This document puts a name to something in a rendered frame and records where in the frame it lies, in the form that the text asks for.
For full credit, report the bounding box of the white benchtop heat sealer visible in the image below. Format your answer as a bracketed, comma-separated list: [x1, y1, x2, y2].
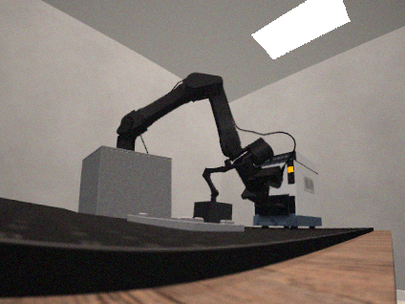
[253, 151, 322, 229]

